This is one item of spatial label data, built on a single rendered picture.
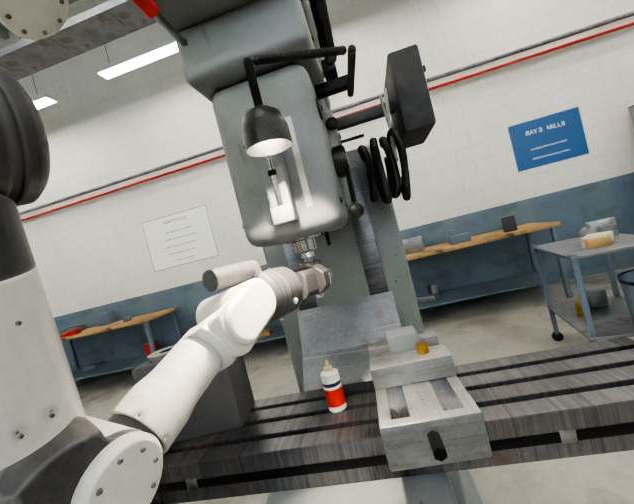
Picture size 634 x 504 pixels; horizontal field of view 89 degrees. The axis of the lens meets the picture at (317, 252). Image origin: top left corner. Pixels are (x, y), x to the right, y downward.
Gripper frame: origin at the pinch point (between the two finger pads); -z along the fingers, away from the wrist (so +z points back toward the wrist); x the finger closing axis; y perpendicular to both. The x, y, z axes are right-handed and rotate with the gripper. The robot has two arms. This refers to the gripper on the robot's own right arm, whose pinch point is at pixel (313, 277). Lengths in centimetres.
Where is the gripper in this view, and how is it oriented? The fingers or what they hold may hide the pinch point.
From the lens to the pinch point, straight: 70.2
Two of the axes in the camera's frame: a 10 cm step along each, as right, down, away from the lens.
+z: -5.1, 1.4, -8.5
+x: -8.3, 2.0, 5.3
